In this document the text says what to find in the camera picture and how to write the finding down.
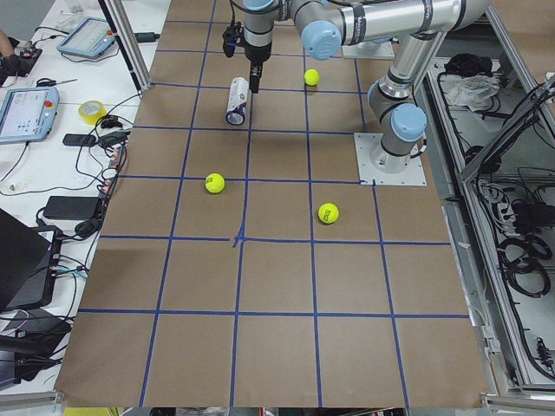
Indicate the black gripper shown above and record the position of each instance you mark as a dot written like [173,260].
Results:
[257,53]

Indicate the white blue tennis ball can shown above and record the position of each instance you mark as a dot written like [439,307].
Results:
[238,96]

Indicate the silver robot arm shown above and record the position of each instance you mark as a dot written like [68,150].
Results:
[327,28]

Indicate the yellow tennis ball far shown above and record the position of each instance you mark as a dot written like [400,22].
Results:
[311,77]

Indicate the yellow tennis ball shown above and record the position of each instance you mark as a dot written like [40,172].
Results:
[328,213]
[214,183]
[311,77]

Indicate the yellow tennis ball centre left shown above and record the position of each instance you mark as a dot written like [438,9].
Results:
[214,183]

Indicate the yellow tennis ball centre right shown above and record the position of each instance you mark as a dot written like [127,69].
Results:
[328,213]

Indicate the far blue teach pendant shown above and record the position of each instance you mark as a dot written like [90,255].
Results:
[89,39]

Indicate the blue teach pendant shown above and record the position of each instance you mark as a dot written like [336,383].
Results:
[89,39]
[28,114]

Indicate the yellow tape roll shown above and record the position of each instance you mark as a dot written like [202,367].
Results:
[92,111]

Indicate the black smartphone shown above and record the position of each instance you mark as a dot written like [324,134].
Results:
[79,140]

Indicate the black cloth bundle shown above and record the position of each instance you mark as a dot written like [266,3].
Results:
[468,65]

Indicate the white crumpled cloth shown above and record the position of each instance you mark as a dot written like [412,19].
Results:
[474,92]

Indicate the black power adapter brick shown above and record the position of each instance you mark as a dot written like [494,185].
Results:
[70,207]

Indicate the near blue teach pendant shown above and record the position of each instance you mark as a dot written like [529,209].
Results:
[28,114]

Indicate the black laptop computer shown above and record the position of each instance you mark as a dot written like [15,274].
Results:
[29,256]

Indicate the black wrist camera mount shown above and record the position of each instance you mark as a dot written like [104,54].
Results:
[232,39]

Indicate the aluminium frame post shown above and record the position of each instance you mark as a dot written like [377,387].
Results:
[117,19]

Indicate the black handled scissors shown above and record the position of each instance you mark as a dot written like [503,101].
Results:
[47,82]

